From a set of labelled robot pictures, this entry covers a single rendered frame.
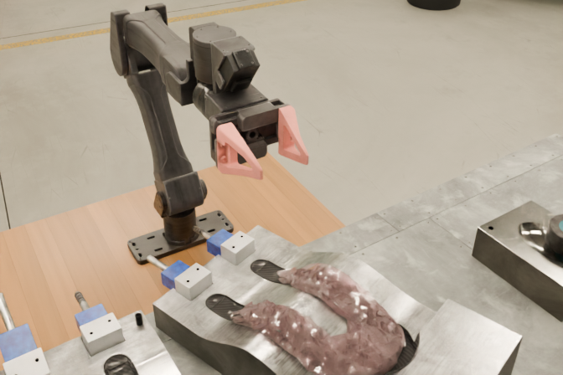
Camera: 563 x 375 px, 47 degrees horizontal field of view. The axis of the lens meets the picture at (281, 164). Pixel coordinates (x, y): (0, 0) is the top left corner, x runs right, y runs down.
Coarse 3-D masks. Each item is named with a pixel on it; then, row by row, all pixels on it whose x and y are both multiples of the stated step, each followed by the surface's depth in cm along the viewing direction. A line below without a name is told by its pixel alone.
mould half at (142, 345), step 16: (128, 320) 97; (144, 320) 97; (80, 336) 94; (128, 336) 94; (144, 336) 94; (48, 352) 92; (64, 352) 92; (80, 352) 92; (112, 352) 92; (128, 352) 92; (144, 352) 92; (160, 352) 92; (64, 368) 89; (80, 368) 89; (96, 368) 89; (144, 368) 90; (160, 368) 90; (176, 368) 90
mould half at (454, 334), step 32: (256, 256) 114; (288, 256) 114; (320, 256) 111; (352, 256) 108; (224, 288) 107; (256, 288) 107; (288, 288) 104; (384, 288) 103; (160, 320) 105; (192, 320) 101; (224, 320) 101; (320, 320) 96; (416, 320) 99; (448, 320) 94; (480, 320) 94; (192, 352) 103; (224, 352) 96; (256, 352) 91; (288, 352) 91; (448, 352) 89; (480, 352) 89; (512, 352) 89
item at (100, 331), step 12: (84, 300) 100; (84, 312) 96; (96, 312) 96; (84, 324) 94; (96, 324) 93; (108, 324) 93; (84, 336) 91; (96, 336) 91; (108, 336) 91; (120, 336) 93; (96, 348) 91; (108, 348) 93
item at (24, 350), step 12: (0, 300) 89; (0, 312) 89; (12, 324) 89; (24, 324) 88; (0, 336) 87; (12, 336) 87; (24, 336) 88; (0, 348) 86; (12, 348) 87; (24, 348) 87; (36, 348) 88; (12, 360) 85; (24, 360) 85; (36, 360) 87; (12, 372) 84; (24, 372) 85; (36, 372) 85; (48, 372) 86
